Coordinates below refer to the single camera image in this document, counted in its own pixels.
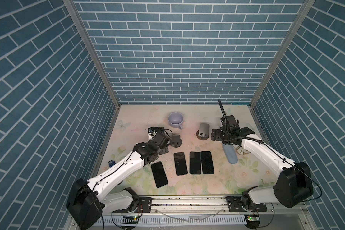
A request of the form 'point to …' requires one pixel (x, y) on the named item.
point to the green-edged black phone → (195, 163)
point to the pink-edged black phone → (180, 163)
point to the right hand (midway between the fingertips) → (216, 133)
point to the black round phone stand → (203, 133)
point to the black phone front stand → (159, 174)
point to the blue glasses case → (230, 153)
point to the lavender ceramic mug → (175, 119)
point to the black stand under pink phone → (175, 141)
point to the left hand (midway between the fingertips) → (160, 146)
